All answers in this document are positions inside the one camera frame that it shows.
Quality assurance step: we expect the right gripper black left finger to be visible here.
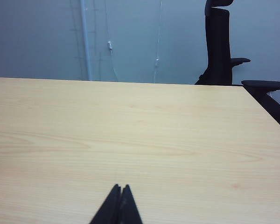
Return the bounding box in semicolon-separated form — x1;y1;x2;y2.
90;183;122;224

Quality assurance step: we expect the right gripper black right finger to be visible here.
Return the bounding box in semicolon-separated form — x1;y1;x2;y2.
118;184;143;224

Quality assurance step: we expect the black office chair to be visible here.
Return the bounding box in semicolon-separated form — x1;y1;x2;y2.
194;0;280;123

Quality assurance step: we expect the thin white cable with plug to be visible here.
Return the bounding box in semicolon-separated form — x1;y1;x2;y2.
105;0;119;82
153;0;164;84

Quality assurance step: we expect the narrow white wall strip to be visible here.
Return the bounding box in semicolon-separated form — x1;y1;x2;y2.
80;0;92;81

